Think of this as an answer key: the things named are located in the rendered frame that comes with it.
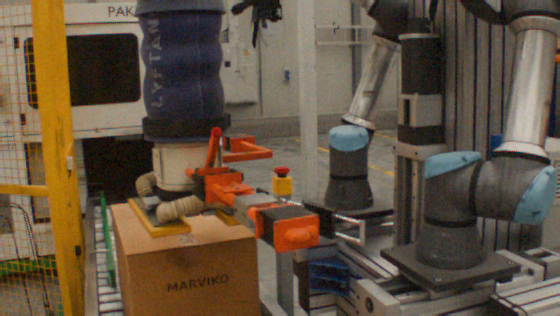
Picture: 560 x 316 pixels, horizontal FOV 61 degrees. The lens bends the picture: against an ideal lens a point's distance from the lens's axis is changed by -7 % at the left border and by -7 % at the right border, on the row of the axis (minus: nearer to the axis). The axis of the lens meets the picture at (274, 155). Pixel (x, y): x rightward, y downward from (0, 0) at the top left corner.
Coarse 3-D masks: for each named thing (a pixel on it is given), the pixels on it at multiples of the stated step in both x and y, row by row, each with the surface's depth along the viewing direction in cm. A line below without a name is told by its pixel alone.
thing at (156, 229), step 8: (128, 200) 144; (136, 200) 141; (136, 208) 135; (144, 208) 133; (144, 216) 127; (152, 216) 125; (144, 224) 122; (152, 224) 120; (160, 224) 119; (168, 224) 119; (176, 224) 120; (184, 224) 120; (152, 232) 115; (160, 232) 116; (168, 232) 117; (176, 232) 118; (184, 232) 119
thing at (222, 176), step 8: (208, 168) 114; (216, 168) 115; (224, 168) 116; (232, 168) 115; (200, 176) 108; (208, 176) 106; (216, 176) 107; (224, 176) 108; (232, 176) 109; (240, 176) 109; (200, 184) 107; (208, 184) 107; (224, 184) 108; (200, 192) 108; (208, 192) 107; (200, 200) 108; (208, 200) 107; (216, 200) 108
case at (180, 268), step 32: (128, 224) 169; (192, 224) 168; (224, 224) 167; (128, 256) 141; (160, 256) 144; (192, 256) 148; (224, 256) 152; (256, 256) 156; (128, 288) 148; (160, 288) 146; (192, 288) 150; (224, 288) 153; (256, 288) 158
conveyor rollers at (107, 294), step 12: (96, 216) 324; (108, 216) 322; (96, 228) 302; (96, 240) 277; (108, 276) 228; (108, 288) 212; (108, 300) 203; (120, 300) 205; (108, 312) 194; (120, 312) 189
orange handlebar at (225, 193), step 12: (240, 144) 167; (252, 144) 161; (228, 156) 142; (240, 156) 144; (252, 156) 145; (264, 156) 147; (216, 192) 104; (228, 192) 99; (240, 192) 102; (252, 192) 99; (228, 204) 99; (276, 204) 90; (252, 216) 86; (300, 228) 76; (312, 228) 76; (288, 240) 76; (300, 240) 75
